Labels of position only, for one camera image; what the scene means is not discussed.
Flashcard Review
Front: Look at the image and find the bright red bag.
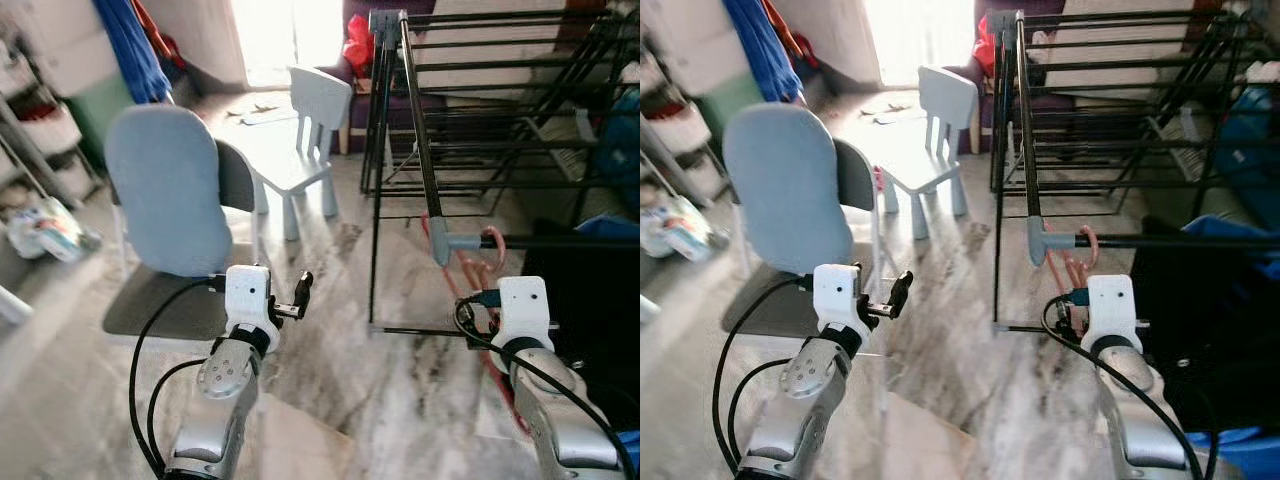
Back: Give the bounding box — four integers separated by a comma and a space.
345, 13, 374, 69
975, 13, 1001, 69

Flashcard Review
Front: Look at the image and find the black button shirt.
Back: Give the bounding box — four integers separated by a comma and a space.
520, 220, 641, 421
1130, 218, 1280, 431

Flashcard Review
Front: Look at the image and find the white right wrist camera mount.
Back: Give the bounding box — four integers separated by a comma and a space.
488, 276, 557, 351
1078, 272, 1147, 353

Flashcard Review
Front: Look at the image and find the black metal drying rack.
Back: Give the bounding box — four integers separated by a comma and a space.
360, 8, 641, 336
988, 8, 1280, 336

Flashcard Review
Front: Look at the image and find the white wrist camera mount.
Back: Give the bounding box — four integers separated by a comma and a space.
488, 276, 557, 351
1078, 272, 1147, 353
222, 264, 284, 336
810, 262, 876, 339

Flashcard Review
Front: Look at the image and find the teal blue bag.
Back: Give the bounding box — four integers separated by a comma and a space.
590, 90, 641, 211
1215, 85, 1280, 201

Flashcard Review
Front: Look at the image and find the white tiered trolley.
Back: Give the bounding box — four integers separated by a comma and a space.
0, 40, 101, 206
640, 70, 726, 201

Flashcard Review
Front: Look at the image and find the printed plastic pack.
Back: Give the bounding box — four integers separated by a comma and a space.
640, 195, 731, 263
5, 195, 101, 263

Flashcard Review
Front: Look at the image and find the green storage bin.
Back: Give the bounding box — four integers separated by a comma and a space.
68, 75, 136, 166
695, 70, 766, 151

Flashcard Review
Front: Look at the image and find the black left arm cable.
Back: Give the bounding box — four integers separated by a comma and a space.
711, 276, 819, 476
729, 357, 801, 463
128, 276, 229, 479
146, 357, 211, 471

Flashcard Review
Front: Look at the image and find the pink clothes hanger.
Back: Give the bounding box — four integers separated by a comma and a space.
1045, 255, 1077, 303
1040, 225, 1101, 341
453, 250, 485, 303
423, 213, 533, 443

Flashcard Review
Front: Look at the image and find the blue hanging cloth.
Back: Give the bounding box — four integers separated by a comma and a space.
722, 0, 806, 106
95, 0, 173, 106

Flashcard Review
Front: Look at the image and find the grey folding chair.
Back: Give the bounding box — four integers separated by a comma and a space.
102, 140, 266, 341
722, 140, 886, 341

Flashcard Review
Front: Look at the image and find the white storage container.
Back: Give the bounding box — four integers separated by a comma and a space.
10, 0, 111, 96
650, 0, 741, 96

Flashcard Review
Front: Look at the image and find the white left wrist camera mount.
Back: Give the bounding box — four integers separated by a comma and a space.
810, 262, 876, 339
222, 264, 284, 336

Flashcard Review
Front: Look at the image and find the white children's chair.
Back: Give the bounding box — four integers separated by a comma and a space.
875, 65, 979, 241
245, 65, 353, 243

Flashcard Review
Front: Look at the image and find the beige cardboard sheet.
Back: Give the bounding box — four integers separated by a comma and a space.
880, 390, 976, 480

